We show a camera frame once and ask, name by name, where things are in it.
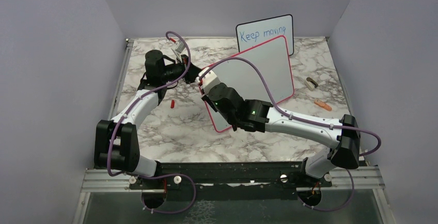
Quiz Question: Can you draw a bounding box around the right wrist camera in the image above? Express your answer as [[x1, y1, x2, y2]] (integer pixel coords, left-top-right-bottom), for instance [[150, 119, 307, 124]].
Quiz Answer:
[[196, 68, 221, 94]]

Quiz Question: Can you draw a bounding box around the small whiteboard eraser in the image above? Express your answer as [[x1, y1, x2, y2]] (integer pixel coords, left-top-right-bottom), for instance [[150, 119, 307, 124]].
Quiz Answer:
[[305, 77, 319, 91]]

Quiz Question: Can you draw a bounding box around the black framed written whiteboard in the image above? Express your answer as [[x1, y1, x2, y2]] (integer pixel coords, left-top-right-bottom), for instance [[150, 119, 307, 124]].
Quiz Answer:
[[235, 14, 294, 56]]

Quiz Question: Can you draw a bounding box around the red framed whiteboard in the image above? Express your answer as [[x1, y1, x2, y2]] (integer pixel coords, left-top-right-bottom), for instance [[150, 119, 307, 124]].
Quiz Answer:
[[198, 35, 295, 134]]

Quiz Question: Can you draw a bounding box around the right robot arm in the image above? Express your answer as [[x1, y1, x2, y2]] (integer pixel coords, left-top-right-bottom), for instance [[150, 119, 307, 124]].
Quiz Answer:
[[202, 83, 360, 186]]

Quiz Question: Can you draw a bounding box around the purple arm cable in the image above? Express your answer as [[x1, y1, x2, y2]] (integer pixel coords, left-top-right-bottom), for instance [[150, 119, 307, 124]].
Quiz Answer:
[[106, 30, 197, 215], [198, 56, 382, 213]]

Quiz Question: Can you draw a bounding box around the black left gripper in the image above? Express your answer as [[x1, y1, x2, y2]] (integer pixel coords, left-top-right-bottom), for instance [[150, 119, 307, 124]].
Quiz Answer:
[[161, 54, 204, 85]]

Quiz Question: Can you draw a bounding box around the orange rubber piece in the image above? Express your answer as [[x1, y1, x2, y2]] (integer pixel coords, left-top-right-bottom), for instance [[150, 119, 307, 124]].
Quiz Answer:
[[314, 100, 332, 111]]

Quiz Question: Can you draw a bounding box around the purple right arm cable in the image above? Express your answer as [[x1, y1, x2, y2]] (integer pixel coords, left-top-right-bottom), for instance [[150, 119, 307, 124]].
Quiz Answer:
[[198, 56, 382, 213]]

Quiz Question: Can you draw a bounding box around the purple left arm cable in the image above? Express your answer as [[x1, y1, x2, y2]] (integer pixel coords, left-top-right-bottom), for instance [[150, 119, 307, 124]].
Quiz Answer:
[[106, 30, 197, 215]]

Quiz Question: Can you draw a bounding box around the black aluminium base frame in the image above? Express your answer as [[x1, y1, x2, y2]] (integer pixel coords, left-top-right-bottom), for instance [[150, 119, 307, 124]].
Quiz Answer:
[[72, 161, 398, 224]]

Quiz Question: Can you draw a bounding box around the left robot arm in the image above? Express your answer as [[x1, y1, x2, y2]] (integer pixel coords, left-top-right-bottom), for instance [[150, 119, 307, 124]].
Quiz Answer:
[[94, 50, 201, 188]]

